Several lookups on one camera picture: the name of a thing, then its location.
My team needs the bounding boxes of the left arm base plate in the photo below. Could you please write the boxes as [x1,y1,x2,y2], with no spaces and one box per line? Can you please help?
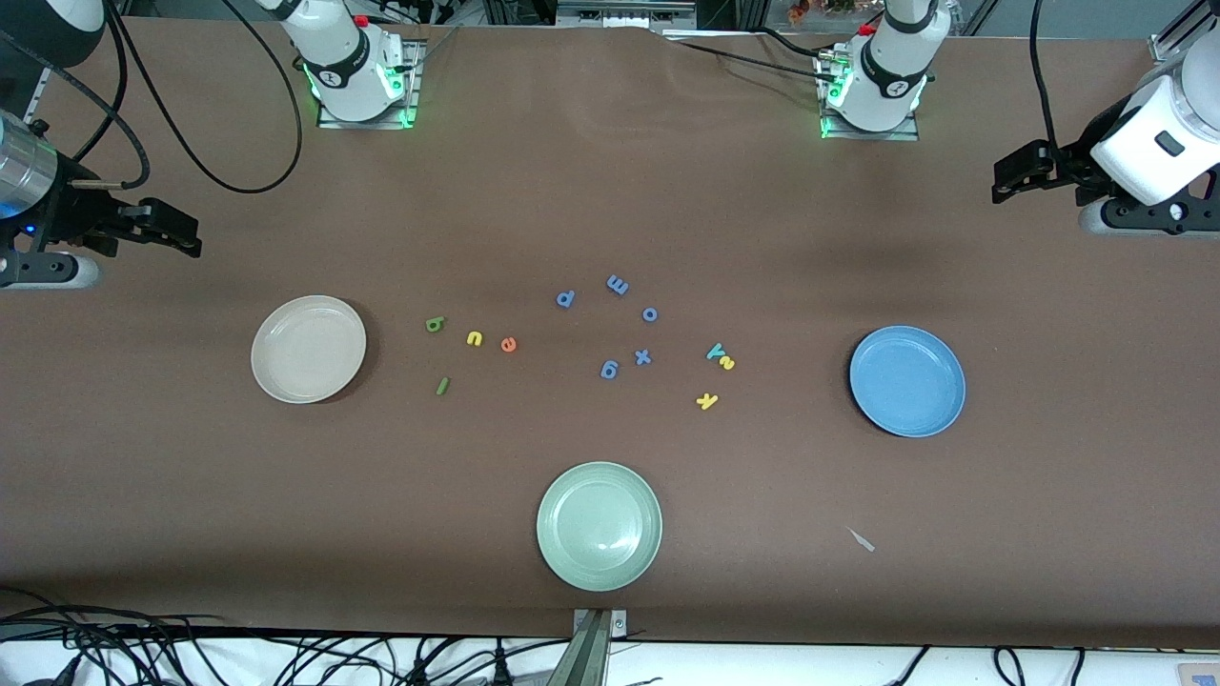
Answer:
[815,48,921,142]

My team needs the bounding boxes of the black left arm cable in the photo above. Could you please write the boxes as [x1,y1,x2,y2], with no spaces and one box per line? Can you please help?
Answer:
[1027,0,1059,149]

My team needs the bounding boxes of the pale green plate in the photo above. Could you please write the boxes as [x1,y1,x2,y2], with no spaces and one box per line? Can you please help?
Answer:
[536,461,663,593]

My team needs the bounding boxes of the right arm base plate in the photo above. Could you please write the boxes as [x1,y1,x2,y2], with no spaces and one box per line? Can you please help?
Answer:
[317,38,422,131]

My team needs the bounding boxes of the thin black table cable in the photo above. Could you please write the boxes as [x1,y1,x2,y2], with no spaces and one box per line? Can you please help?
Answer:
[664,36,828,72]

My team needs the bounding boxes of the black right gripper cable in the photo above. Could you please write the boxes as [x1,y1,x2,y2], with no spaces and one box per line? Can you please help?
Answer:
[0,5,152,190]

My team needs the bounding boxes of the blue plate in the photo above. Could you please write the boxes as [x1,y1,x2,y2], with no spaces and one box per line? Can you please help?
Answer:
[849,326,967,438]

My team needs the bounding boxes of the silver aluminium frame bar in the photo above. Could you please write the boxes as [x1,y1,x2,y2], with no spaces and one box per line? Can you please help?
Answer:
[556,0,698,30]

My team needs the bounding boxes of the brown table cover mat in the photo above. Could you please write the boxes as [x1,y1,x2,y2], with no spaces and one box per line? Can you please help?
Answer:
[0,17,1220,651]

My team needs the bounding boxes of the aluminium corner profile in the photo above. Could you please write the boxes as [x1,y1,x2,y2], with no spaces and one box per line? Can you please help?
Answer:
[1149,0,1207,64]

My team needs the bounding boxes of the aluminium table edge rail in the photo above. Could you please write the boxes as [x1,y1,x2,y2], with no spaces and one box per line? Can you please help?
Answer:
[21,65,56,127]

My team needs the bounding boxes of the beige brown plate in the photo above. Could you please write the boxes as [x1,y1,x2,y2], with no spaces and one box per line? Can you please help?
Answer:
[251,295,368,405]

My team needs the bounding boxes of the tangled black floor cables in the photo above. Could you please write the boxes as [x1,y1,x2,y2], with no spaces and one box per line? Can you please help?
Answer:
[0,589,573,686]

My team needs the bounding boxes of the aluminium profile beam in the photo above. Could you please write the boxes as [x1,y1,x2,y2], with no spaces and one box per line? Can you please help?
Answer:
[545,610,613,686]

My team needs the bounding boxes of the long looping black cable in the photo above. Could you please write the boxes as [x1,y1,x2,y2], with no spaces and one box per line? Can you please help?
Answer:
[103,0,304,194]

